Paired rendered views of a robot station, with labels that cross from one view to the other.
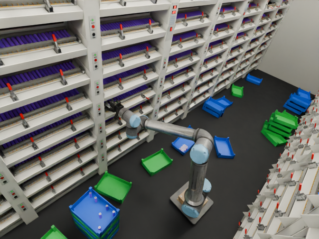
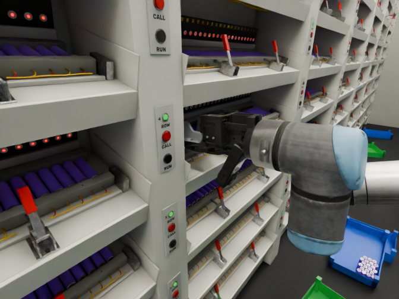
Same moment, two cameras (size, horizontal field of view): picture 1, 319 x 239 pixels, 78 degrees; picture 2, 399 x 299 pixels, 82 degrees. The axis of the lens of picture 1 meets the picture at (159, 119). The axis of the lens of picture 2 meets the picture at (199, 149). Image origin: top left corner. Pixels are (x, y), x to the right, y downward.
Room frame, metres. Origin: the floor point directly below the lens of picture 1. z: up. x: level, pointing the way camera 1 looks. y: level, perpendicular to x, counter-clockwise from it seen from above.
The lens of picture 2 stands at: (0.74, 0.37, 1.00)
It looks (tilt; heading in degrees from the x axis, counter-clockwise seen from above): 22 degrees down; 5
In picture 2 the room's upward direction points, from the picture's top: straight up
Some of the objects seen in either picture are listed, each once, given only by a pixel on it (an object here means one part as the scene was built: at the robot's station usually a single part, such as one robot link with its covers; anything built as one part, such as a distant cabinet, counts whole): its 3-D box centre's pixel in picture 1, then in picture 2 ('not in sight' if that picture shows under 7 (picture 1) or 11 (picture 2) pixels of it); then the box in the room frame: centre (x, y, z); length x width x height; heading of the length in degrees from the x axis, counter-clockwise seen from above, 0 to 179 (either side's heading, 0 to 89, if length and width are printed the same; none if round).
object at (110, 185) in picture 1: (113, 186); not in sight; (0.96, 0.31, 0.04); 0.30 x 0.20 x 0.08; 76
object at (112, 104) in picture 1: (117, 107); (231, 134); (1.19, 0.35, 0.85); 0.12 x 0.08 x 0.09; 54
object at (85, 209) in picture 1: (95, 210); not in sight; (0.58, 0.33, 0.36); 0.30 x 0.20 x 0.08; 64
